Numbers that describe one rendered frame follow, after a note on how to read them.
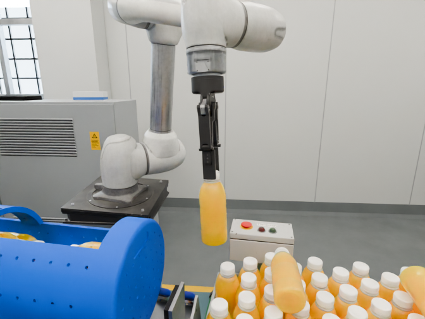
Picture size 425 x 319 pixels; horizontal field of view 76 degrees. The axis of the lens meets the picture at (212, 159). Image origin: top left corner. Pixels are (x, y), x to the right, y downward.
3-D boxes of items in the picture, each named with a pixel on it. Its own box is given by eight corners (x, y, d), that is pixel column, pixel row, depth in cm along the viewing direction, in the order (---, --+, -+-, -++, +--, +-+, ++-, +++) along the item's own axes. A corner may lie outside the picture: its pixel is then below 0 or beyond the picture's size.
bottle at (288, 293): (313, 305, 56) (300, 259, 72) (293, 282, 56) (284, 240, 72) (287, 320, 58) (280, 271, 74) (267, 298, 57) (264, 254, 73)
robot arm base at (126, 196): (107, 182, 138) (106, 171, 136) (147, 188, 133) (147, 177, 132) (83, 197, 121) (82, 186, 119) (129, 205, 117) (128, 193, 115)
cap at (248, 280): (238, 282, 70) (238, 276, 69) (247, 275, 72) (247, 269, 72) (250, 290, 67) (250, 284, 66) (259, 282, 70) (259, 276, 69)
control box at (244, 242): (232, 243, 99) (233, 217, 96) (289, 249, 95) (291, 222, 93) (229, 259, 89) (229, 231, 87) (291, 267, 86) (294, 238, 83)
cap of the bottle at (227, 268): (227, 278, 71) (227, 272, 71) (217, 270, 74) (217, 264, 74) (237, 271, 74) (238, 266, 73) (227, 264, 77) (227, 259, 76)
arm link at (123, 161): (97, 179, 127) (93, 133, 120) (135, 172, 137) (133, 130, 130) (107, 192, 114) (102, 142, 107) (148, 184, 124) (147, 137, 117)
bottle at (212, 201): (228, 246, 67) (226, 180, 63) (201, 247, 66) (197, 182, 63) (226, 233, 73) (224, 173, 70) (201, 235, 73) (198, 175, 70)
